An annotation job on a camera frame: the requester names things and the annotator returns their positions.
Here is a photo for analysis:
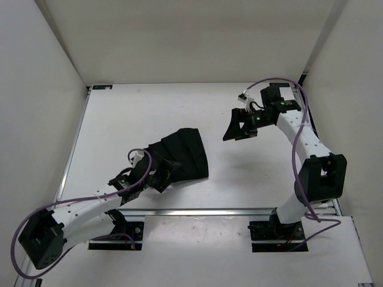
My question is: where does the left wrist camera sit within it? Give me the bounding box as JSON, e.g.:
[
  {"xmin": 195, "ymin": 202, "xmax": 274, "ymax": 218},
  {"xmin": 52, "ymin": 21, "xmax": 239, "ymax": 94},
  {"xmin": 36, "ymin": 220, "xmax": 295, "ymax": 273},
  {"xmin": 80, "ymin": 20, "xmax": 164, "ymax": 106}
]
[{"xmin": 128, "ymin": 151, "xmax": 145, "ymax": 167}]

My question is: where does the blue corner label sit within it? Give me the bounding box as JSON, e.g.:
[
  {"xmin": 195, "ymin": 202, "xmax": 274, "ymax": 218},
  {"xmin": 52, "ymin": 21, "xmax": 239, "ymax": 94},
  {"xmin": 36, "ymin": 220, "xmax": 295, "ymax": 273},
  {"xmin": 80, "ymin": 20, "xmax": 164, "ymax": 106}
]
[
  {"xmin": 92, "ymin": 85, "xmax": 113, "ymax": 90},
  {"xmin": 269, "ymin": 83, "xmax": 290, "ymax": 88}
]

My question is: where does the black pleated skirt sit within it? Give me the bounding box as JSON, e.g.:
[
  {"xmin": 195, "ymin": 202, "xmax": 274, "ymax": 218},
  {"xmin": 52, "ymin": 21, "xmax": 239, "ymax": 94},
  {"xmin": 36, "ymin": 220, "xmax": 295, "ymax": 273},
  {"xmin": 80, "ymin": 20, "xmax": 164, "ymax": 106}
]
[{"xmin": 147, "ymin": 128, "xmax": 209, "ymax": 182}]

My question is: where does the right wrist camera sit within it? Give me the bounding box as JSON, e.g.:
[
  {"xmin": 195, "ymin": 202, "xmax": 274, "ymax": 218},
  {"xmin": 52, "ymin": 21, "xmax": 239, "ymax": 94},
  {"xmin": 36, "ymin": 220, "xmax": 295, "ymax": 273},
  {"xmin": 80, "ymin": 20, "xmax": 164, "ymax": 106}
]
[{"xmin": 238, "ymin": 91, "xmax": 254, "ymax": 111}]

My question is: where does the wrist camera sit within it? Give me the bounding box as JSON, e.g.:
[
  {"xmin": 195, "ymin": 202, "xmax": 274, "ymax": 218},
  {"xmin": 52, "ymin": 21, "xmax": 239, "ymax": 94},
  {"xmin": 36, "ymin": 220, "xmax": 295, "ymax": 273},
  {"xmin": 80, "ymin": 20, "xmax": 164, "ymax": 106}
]
[
  {"xmin": 128, "ymin": 151, "xmax": 145, "ymax": 167},
  {"xmin": 238, "ymin": 91, "xmax": 254, "ymax": 111}
]

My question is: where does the left aluminium rail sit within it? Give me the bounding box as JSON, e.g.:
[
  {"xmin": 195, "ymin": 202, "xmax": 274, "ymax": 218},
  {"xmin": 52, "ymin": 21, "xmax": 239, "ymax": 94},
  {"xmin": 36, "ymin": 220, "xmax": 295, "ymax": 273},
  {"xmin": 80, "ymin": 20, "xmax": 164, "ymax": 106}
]
[{"xmin": 14, "ymin": 89, "xmax": 90, "ymax": 287}]

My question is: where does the left blue corner label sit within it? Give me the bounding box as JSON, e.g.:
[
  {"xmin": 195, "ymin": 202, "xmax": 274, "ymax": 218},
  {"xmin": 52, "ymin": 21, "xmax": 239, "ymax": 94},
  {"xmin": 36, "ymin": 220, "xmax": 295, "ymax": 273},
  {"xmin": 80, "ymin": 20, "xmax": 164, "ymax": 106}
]
[{"xmin": 92, "ymin": 85, "xmax": 113, "ymax": 90}]

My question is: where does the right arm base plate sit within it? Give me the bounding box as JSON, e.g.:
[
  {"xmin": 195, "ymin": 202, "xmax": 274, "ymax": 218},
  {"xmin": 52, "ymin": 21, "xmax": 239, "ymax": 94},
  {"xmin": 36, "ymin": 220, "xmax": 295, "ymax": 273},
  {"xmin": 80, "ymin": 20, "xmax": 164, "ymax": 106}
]
[{"xmin": 248, "ymin": 216, "xmax": 308, "ymax": 253}]

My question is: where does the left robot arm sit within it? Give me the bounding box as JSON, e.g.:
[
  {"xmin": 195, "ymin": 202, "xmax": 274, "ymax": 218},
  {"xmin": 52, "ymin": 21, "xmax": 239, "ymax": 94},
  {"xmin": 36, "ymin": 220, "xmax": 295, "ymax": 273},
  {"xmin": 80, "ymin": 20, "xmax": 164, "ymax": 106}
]
[{"xmin": 18, "ymin": 149, "xmax": 182, "ymax": 270}]

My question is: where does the right blue corner label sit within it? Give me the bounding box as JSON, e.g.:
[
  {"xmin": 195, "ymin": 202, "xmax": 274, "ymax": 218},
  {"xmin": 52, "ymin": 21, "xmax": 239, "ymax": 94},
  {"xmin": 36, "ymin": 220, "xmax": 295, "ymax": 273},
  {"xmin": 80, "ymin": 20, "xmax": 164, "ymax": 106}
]
[{"xmin": 269, "ymin": 83, "xmax": 290, "ymax": 88}]

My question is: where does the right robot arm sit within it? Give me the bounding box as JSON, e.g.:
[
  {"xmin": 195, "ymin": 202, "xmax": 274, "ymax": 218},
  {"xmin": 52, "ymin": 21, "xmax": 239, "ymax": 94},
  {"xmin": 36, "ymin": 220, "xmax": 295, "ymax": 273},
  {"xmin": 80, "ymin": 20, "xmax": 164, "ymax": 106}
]
[{"xmin": 223, "ymin": 86, "xmax": 347, "ymax": 239}]

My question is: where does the front aluminium rail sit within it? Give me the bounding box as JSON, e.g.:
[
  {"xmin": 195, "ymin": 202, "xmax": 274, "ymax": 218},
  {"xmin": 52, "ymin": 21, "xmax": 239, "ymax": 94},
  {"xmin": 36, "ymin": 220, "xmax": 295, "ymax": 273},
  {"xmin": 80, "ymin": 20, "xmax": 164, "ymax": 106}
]
[{"xmin": 119, "ymin": 208, "xmax": 273, "ymax": 216}]

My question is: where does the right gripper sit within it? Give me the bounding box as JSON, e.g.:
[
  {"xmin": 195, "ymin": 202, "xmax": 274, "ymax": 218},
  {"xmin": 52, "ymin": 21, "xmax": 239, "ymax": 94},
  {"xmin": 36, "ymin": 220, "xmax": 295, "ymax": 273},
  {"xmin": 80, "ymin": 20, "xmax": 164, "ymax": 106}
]
[{"xmin": 223, "ymin": 108, "xmax": 273, "ymax": 141}]

